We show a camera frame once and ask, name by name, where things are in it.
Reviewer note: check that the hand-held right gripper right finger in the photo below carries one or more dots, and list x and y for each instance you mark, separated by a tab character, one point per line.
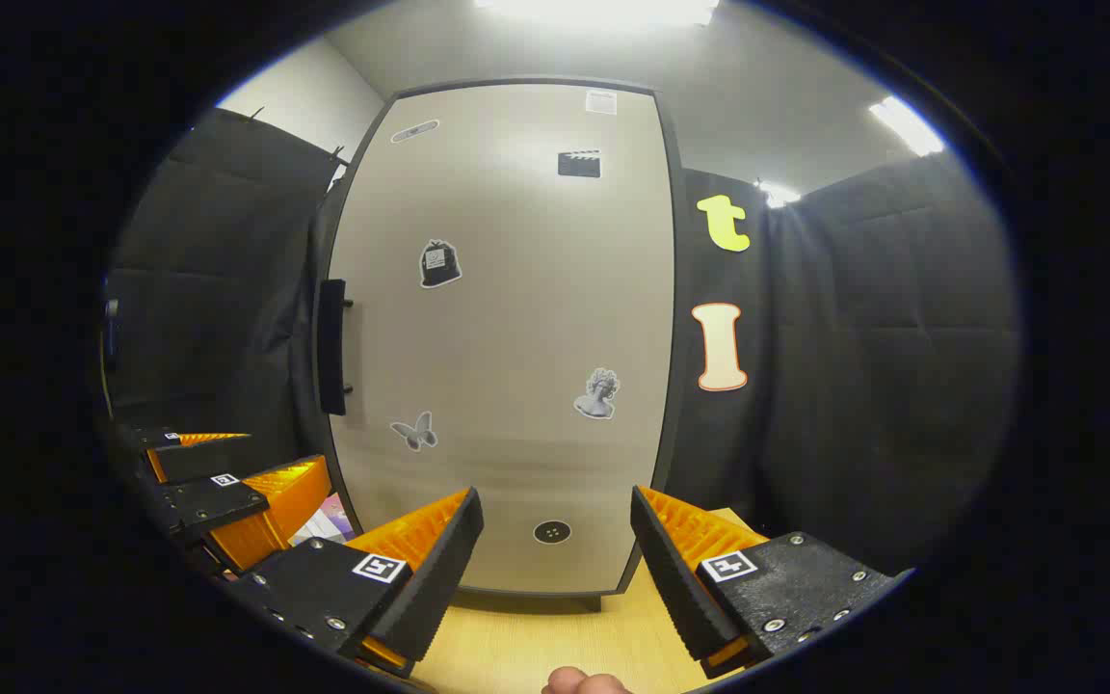
671	569

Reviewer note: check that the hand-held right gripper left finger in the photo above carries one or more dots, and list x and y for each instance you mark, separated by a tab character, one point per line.
444	569

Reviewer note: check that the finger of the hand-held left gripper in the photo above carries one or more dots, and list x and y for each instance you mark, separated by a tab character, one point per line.
213	458
208	501

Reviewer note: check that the grey cabinet door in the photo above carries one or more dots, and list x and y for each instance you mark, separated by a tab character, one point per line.
516	337

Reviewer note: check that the blue book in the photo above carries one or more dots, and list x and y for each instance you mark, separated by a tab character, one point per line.
324	530

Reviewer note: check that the pink book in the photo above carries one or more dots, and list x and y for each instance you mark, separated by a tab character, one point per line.
335	505

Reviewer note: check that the black backdrop cloth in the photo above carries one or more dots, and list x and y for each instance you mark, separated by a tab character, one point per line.
883	366

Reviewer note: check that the small ceiling light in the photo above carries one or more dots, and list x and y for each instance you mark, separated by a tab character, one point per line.
777	195

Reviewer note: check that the long ceiling light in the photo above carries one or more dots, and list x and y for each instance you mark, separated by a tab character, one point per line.
907	125

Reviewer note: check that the large ceiling light panel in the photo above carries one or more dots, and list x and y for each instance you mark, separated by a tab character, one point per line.
603	10

